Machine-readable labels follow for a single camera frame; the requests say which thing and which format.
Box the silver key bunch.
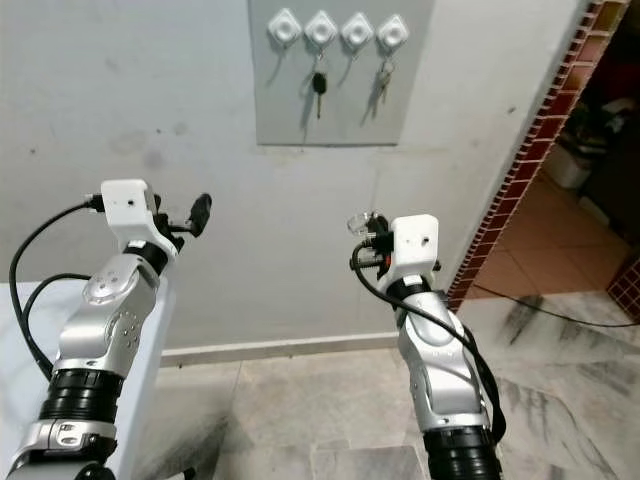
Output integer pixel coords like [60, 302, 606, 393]
[374, 52, 398, 108]

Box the black car key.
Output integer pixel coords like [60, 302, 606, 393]
[310, 54, 330, 122]

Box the white container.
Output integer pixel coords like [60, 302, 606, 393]
[548, 138, 598, 193]

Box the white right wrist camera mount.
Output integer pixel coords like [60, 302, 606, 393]
[390, 214, 444, 288]

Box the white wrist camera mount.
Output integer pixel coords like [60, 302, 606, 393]
[100, 179, 174, 257]
[390, 214, 444, 288]

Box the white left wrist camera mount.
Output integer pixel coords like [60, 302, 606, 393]
[100, 179, 174, 257]

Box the white wall hook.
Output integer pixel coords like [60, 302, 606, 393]
[267, 8, 304, 50]
[339, 11, 376, 52]
[303, 10, 340, 52]
[375, 12, 412, 54]

